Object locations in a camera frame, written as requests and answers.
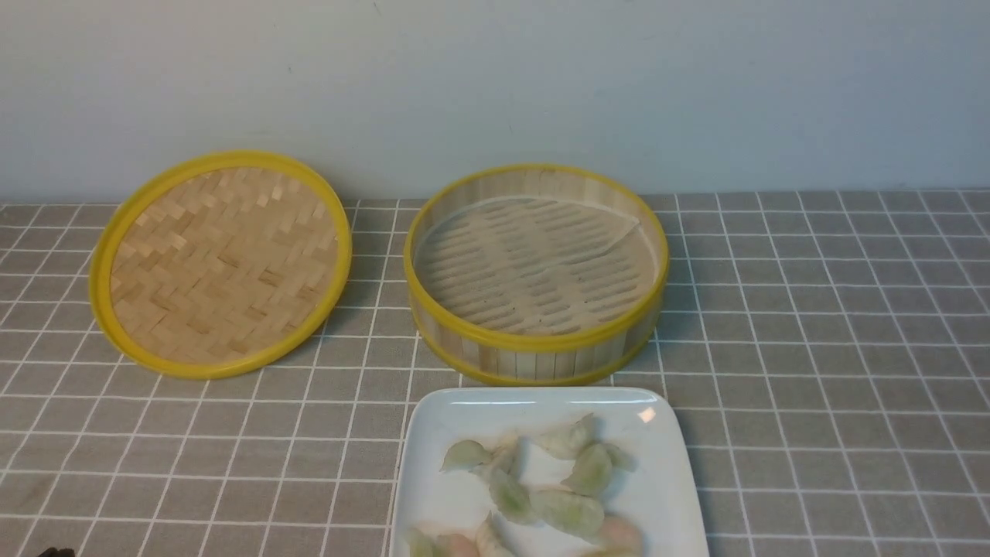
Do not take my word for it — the green dumpling plate right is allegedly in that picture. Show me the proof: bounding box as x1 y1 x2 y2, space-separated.
603 442 637 473

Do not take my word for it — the green dumpling plate centre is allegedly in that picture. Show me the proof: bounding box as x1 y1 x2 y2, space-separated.
487 468 540 525

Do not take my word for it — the large green dumpling plate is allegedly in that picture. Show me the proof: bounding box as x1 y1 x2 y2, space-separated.
529 489 606 542

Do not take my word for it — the pale dumpling plate middle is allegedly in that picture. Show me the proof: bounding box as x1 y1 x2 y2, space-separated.
473 434 522 482

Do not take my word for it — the grey checked tablecloth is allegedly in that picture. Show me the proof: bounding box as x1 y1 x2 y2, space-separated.
1 191 989 556

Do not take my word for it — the yellow-rimmed bamboo steamer lid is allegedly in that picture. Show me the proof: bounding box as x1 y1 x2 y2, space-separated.
88 149 353 381

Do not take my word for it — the green dumpling plate left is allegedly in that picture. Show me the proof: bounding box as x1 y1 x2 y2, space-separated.
441 439 493 472

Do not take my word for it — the white square plate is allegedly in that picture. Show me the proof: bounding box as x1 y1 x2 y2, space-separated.
389 387 708 556

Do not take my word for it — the yellow-rimmed bamboo steamer basket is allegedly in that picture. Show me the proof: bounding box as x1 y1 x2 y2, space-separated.
403 163 671 385

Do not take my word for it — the pink dumpling plate bottom left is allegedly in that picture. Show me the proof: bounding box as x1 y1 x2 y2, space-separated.
405 528 480 557

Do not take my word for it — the pink dumpling plate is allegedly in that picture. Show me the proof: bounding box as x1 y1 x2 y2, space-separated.
405 528 480 557
585 515 644 556

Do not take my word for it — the pink dumpling plate right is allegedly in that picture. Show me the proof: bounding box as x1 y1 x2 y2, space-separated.
585 515 644 556

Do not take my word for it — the white mesh steamer liner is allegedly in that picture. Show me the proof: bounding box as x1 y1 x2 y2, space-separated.
414 196 661 336

